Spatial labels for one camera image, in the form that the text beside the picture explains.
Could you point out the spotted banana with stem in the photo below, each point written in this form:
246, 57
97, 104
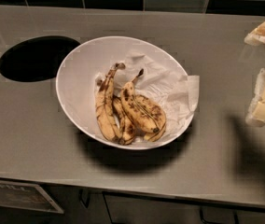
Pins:
139, 116

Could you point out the dark spotted banana right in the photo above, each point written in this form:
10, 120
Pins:
158, 115

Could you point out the small middle spotted banana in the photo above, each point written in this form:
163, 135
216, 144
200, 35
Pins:
126, 126

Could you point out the long spotted banana left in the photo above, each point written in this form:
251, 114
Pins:
104, 107

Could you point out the white oval bowl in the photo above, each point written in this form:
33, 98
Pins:
78, 78

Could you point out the white paper napkin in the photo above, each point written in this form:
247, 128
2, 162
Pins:
166, 83

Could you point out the round black counter hole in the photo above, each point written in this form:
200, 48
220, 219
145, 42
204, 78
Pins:
36, 59

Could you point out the framed sign below counter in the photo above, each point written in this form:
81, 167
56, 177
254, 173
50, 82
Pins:
27, 196

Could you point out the black cabinet handle right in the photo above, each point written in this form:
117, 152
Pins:
212, 215

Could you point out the black cabinet handle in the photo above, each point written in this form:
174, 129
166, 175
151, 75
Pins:
212, 215
84, 197

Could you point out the black cabinet handle left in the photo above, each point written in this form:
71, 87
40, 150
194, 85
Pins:
84, 197

